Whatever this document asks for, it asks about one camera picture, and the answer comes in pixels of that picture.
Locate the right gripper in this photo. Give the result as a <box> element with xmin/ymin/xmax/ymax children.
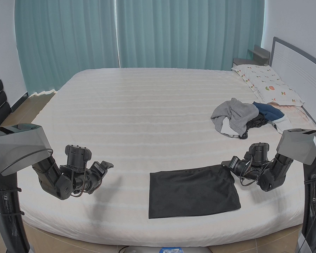
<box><xmin>221</xmin><ymin>156</ymin><xmax>250</xmax><ymax>179</ymax></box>

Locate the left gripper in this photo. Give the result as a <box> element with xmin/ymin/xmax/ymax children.
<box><xmin>84</xmin><ymin>161</ymin><xmax>114</xmax><ymax>193</ymax></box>

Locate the black T-shirt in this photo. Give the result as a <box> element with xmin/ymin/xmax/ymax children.
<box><xmin>148</xmin><ymin>164</ymin><xmax>241</xmax><ymax>219</ymax></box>

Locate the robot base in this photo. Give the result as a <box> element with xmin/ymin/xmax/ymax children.
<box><xmin>121</xmin><ymin>245</ymin><xmax>190</xmax><ymax>253</ymax></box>

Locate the pile of clothes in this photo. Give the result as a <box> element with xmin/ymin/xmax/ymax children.
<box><xmin>210</xmin><ymin>98</ymin><xmax>291</xmax><ymax>140</ymax></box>

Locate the bed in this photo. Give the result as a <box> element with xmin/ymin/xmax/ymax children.
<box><xmin>16</xmin><ymin>37</ymin><xmax>316</xmax><ymax>247</ymax></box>

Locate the white printed pillow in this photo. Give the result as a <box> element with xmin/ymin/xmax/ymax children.
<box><xmin>231</xmin><ymin>64</ymin><xmax>304</xmax><ymax>107</ymax></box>

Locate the grey bedside table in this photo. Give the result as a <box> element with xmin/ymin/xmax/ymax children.
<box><xmin>233</xmin><ymin>44</ymin><xmax>270</xmax><ymax>67</ymax></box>

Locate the blue-green curtain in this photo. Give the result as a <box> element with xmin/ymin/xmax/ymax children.
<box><xmin>14</xmin><ymin>0</ymin><xmax>121</xmax><ymax>94</ymax></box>
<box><xmin>116</xmin><ymin>0</ymin><xmax>265</xmax><ymax>70</ymax></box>

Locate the black cable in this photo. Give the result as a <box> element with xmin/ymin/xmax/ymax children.
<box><xmin>0</xmin><ymin>148</ymin><xmax>53</xmax><ymax>188</ymax></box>
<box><xmin>240</xmin><ymin>176</ymin><xmax>259</xmax><ymax>186</ymax></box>

